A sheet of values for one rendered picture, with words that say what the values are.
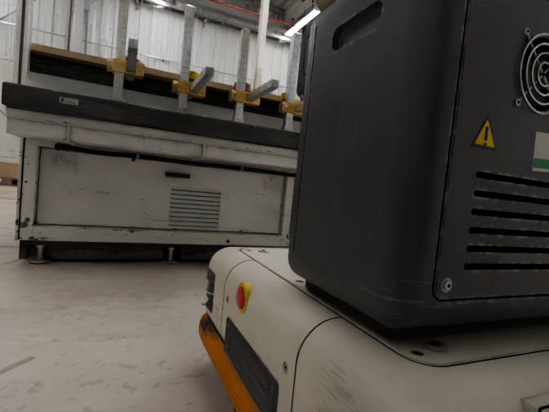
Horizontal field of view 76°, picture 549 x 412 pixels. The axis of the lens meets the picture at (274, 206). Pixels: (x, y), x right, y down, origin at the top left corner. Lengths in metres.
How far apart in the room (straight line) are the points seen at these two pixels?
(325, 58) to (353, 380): 0.38
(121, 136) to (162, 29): 7.85
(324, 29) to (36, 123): 1.27
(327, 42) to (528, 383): 0.44
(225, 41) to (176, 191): 7.99
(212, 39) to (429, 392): 9.39
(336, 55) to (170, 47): 8.83
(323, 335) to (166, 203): 1.48
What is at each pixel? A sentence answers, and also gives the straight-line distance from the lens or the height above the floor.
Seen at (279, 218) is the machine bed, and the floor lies 0.25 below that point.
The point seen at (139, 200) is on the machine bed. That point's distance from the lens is 1.81.
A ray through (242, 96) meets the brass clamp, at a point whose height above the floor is 0.82.
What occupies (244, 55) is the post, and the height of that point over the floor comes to 1.00.
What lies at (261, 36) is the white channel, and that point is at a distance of 2.88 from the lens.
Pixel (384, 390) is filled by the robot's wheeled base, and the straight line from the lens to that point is 0.35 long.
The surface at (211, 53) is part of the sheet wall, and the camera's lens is 9.44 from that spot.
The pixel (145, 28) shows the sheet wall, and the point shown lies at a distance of 9.31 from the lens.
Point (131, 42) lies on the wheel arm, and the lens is 1.32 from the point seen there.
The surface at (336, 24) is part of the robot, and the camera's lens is 0.51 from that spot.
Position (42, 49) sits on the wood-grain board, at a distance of 1.80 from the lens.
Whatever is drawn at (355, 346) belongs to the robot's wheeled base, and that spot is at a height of 0.28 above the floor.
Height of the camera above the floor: 0.43
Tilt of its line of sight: 3 degrees down
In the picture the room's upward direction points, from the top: 6 degrees clockwise
